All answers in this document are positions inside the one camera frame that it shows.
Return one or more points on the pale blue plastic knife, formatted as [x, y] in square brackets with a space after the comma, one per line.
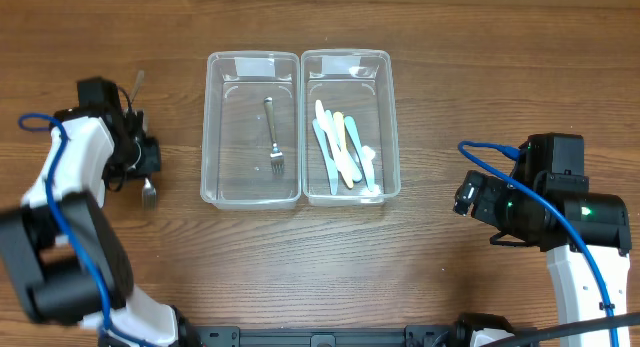
[365, 160]

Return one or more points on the clear plastic container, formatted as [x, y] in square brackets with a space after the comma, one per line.
[351, 155]
[236, 172]

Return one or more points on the black handled metal fork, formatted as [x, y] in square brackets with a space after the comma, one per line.
[149, 193]

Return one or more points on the white plastic utensil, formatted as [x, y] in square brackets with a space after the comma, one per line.
[326, 127]

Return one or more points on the right clear plastic container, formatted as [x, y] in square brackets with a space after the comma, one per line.
[351, 155]

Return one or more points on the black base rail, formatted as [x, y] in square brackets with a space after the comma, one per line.
[457, 334]

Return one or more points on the yellow plastic knife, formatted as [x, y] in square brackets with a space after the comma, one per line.
[341, 133]

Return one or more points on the metal utensil handle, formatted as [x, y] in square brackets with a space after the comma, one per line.
[137, 84]

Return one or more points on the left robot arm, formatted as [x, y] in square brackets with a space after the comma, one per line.
[65, 262]

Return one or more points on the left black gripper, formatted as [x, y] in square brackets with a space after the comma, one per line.
[147, 157]

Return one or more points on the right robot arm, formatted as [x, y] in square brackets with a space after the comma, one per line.
[586, 240]

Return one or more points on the light blue plastic knife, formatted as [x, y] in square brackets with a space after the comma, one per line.
[330, 165]

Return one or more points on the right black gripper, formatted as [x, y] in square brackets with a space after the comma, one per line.
[470, 195]

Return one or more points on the left clear plastic container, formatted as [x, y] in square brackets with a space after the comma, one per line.
[236, 172]

